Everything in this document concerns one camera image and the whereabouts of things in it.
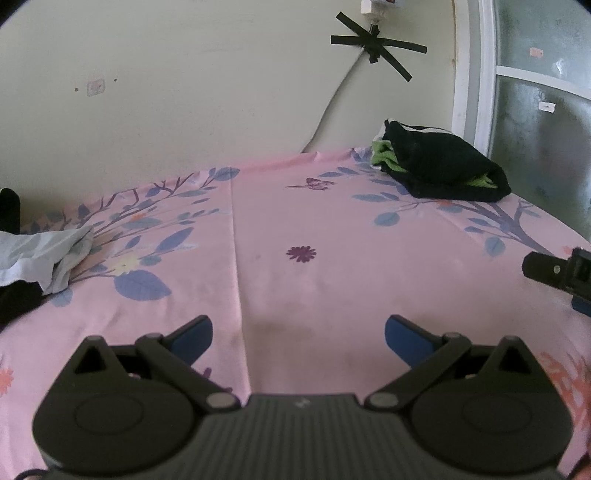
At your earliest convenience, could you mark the white cloth garment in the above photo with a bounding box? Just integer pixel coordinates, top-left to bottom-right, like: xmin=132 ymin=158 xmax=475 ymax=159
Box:
xmin=15 ymin=226 xmax=94 ymax=295

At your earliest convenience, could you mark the white window frame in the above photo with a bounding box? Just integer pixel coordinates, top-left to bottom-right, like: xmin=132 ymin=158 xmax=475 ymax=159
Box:
xmin=454 ymin=1 xmax=590 ymax=168

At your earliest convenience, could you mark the pink floral bed sheet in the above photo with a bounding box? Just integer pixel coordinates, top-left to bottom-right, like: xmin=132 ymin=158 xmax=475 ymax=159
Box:
xmin=1 ymin=149 xmax=590 ymax=479

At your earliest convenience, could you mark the black garment at left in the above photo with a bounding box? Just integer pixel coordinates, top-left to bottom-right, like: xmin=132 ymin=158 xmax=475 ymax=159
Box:
xmin=1 ymin=187 xmax=43 ymax=330

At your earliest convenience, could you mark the small wall sticker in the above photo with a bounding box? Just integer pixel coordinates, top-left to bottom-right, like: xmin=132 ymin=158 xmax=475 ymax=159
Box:
xmin=87 ymin=79 xmax=105 ymax=97

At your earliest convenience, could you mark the green black small garment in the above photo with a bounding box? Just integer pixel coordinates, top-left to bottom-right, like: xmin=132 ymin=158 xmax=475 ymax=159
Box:
xmin=370 ymin=119 xmax=512 ymax=203

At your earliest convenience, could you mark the grey wall cable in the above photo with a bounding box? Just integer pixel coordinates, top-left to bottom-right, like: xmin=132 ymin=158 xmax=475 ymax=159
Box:
xmin=299 ymin=55 xmax=371 ymax=154

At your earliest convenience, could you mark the black tape cross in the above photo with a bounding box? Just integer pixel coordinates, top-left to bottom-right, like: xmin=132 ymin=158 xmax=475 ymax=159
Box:
xmin=331 ymin=12 xmax=428 ymax=82

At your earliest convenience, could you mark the white wall power adapter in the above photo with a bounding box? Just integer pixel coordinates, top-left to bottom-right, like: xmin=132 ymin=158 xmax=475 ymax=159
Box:
xmin=360 ymin=0 xmax=405 ymax=24

